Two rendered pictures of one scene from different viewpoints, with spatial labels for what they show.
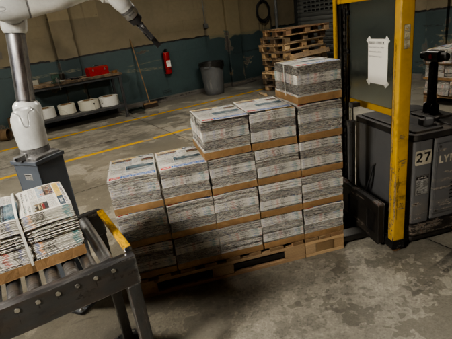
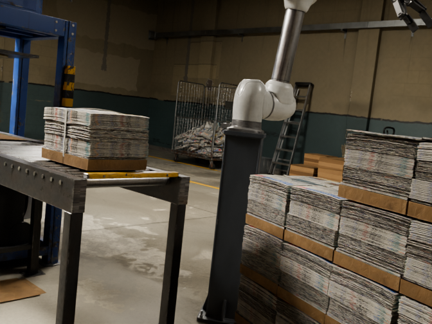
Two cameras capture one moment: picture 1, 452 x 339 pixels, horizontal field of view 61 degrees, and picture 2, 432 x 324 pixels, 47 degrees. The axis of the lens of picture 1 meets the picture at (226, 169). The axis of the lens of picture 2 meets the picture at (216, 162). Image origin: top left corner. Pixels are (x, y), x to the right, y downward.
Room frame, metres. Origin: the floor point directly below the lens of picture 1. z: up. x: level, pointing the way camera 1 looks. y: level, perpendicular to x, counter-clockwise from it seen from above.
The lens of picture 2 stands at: (1.18, -1.38, 1.07)
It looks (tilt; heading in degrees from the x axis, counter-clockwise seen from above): 5 degrees down; 72
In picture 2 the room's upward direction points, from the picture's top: 6 degrees clockwise
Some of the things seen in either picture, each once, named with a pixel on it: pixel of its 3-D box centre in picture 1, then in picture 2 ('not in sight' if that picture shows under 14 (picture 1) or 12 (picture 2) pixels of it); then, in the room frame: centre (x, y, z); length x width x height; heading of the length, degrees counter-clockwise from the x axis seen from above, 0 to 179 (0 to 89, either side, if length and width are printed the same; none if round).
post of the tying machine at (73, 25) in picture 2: not in sight; (58, 144); (1.20, 1.94, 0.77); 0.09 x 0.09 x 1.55; 29
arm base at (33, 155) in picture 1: (32, 152); (242, 126); (2.10, 1.06, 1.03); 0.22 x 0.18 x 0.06; 153
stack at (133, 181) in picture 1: (210, 210); (364, 309); (2.31, 0.14, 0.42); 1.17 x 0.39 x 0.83; 101
